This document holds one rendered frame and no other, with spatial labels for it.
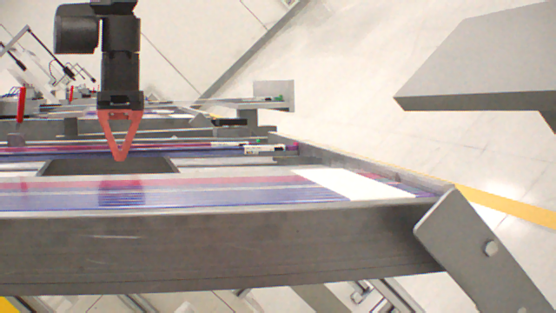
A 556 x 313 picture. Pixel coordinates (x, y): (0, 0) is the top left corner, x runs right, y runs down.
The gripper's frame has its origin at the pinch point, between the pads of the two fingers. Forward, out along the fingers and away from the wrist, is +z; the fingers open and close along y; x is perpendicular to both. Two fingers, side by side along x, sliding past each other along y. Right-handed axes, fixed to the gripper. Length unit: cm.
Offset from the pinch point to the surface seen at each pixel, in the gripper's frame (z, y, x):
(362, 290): 52, -93, 73
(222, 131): -1.9, -19.1, 18.0
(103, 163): 3.2, -19.0, -2.8
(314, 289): 36, -46, 43
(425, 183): -1, 43, 26
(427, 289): 45, -66, 83
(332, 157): -0.9, 16.6, 26.3
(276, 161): 0.2, 9.9, 20.7
